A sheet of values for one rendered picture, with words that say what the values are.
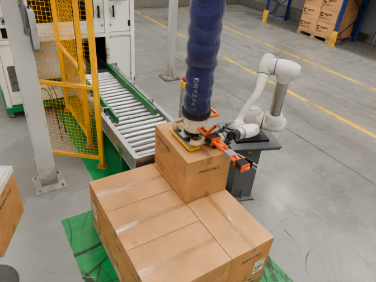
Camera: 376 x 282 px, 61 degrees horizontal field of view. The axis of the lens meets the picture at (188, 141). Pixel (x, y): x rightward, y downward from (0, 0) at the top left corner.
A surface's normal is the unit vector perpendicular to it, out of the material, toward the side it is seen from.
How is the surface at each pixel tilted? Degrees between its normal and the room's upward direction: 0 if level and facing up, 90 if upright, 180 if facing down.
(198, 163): 90
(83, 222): 0
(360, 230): 0
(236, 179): 90
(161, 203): 0
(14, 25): 90
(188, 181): 90
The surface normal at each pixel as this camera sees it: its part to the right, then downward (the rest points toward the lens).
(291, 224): 0.07, -0.84
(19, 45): 0.52, 0.50
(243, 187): 0.21, 0.55
